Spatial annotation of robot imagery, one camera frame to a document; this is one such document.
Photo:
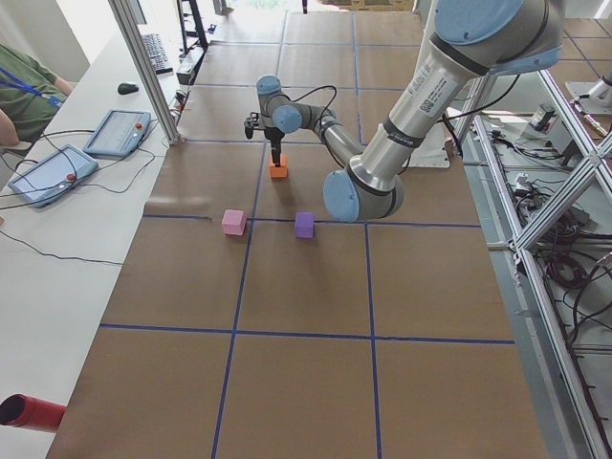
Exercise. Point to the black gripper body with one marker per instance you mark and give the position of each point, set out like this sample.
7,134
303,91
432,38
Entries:
274,135

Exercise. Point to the orange foam block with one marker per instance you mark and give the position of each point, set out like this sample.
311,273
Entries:
279,171

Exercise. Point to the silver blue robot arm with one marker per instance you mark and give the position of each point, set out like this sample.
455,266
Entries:
470,39

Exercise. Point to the purple foam block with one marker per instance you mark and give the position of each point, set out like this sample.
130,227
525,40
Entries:
304,224

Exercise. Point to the pink foam block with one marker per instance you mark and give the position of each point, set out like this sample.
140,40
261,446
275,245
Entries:
234,222

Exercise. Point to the black keyboard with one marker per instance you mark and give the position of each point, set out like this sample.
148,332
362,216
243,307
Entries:
156,54

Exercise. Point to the far blue teach pendant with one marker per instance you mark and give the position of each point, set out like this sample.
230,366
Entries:
118,134

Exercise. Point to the blue teach pendant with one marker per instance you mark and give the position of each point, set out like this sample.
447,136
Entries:
118,134
51,178

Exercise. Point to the black computer mouse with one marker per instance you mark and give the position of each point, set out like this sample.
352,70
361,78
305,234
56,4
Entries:
126,88

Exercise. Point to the near blue teach pendant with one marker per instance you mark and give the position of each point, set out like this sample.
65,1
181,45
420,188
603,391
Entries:
51,178

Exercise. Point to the person in green shirt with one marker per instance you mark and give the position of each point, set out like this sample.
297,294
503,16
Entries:
31,95

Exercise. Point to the red cylinder tube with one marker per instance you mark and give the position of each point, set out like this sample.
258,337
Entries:
31,413

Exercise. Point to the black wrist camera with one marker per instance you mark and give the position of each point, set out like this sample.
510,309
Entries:
252,123

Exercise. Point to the white pedestal column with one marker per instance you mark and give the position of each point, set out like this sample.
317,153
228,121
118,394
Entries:
432,153

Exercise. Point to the aluminium frame post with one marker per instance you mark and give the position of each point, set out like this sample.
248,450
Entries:
129,29

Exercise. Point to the aluminium frame rail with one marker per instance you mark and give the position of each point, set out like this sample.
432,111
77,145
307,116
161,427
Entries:
589,170

